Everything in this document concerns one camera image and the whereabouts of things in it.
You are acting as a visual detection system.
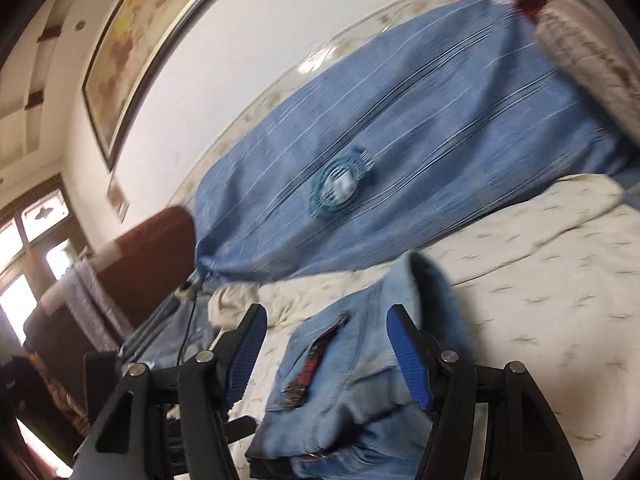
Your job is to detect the light blue denim pants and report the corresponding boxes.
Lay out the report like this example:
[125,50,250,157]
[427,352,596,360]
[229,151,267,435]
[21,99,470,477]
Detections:
[245,251,473,480]

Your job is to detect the small framed wall picture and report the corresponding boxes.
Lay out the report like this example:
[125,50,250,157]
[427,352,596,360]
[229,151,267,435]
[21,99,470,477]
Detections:
[107,175,130,221]

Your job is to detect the large framed wall picture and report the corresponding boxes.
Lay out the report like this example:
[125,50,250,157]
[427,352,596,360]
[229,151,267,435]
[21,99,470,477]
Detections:
[81,0,251,171]

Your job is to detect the black power cable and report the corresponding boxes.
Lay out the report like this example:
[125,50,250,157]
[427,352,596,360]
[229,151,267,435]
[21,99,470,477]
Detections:
[176,290,201,367]

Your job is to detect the wooden framed window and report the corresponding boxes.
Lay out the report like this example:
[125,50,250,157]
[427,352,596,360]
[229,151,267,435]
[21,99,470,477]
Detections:
[0,175,93,346]

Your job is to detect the blue plaid blanket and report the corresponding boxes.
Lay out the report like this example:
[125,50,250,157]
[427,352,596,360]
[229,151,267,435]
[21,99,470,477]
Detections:
[192,0,640,283]

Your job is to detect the grey hanging cloth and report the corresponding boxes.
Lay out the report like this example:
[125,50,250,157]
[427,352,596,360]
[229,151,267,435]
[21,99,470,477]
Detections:
[62,260,121,351]

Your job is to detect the cream leaf print sheet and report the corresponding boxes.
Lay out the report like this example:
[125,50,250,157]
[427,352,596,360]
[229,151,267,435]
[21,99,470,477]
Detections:
[207,172,640,480]

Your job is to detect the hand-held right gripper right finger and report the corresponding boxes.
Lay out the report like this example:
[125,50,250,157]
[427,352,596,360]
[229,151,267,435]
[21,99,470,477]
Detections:
[386,304,583,480]

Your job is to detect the brown upholstered chair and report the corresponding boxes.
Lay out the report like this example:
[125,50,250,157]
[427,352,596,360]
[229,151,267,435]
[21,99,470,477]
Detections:
[22,205,198,356]

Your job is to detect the beige striped floral cushion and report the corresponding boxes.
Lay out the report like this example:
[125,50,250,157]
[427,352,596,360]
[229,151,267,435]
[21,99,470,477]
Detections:
[535,0,640,136]

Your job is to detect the grey patterned cloth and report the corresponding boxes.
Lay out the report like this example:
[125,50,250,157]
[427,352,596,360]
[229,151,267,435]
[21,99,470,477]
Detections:
[120,295,221,366]

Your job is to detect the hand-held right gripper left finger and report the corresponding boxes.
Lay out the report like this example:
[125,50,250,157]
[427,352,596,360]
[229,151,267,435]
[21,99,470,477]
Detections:
[74,303,268,480]

